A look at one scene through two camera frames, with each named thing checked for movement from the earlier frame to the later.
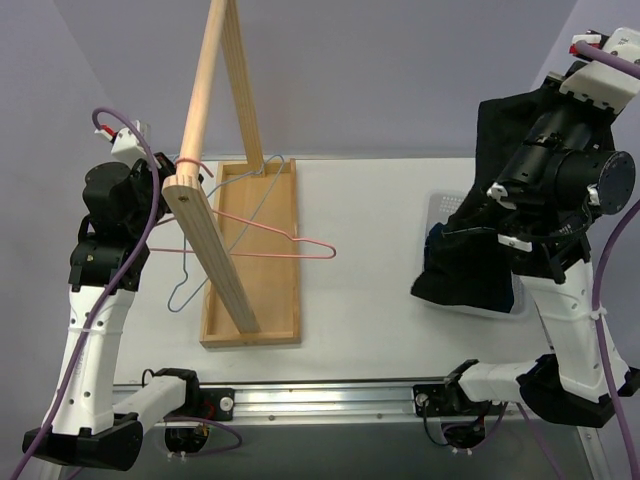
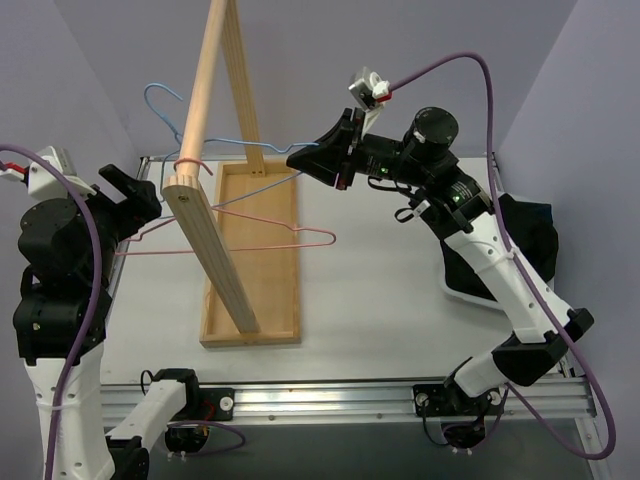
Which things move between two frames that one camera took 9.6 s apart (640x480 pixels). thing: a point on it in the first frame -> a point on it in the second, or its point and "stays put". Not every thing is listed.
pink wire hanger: (188, 252) -> (187, 159)
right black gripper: (564, 107) -> (351, 151)
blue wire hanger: (249, 218) -> (215, 140)
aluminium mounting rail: (329, 401) stays put
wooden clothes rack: (253, 258) stays put
